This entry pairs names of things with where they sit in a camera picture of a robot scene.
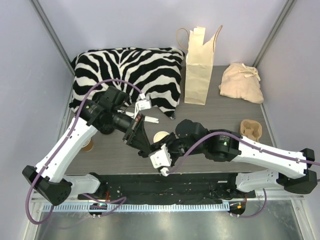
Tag zebra print cushion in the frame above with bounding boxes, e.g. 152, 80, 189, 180
69, 47, 185, 120

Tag single brown paper cup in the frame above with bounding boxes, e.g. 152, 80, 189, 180
153, 131, 170, 143

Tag white paper straw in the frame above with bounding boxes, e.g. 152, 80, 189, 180
118, 110, 159, 124

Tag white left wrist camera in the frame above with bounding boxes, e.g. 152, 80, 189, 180
134, 99, 152, 116

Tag cream paper bag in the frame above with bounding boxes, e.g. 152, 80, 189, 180
178, 25, 223, 106

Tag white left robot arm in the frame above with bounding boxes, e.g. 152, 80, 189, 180
22, 86, 151, 206

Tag white slotted cable duct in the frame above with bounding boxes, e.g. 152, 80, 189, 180
53, 202, 230, 213

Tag brown paper cups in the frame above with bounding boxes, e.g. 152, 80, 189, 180
81, 138, 94, 152

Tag black lid stack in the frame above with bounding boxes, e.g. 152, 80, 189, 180
99, 126, 115, 135

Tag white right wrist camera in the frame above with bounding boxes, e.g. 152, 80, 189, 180
149, 144, 172, 177

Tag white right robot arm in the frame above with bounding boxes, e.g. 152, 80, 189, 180
149, 119, 318, 198

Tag beige cloth drawstring pouch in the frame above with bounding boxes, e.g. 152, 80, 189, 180
218, 62, 264, 104

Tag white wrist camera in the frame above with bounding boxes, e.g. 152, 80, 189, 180
134, 99, 152, 116
149, 144, 172, 177

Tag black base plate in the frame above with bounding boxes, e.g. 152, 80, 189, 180
77, 172, 256, 206

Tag cardboard cup carrier tray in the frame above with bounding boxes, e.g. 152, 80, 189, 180
239, 119, 262, 142

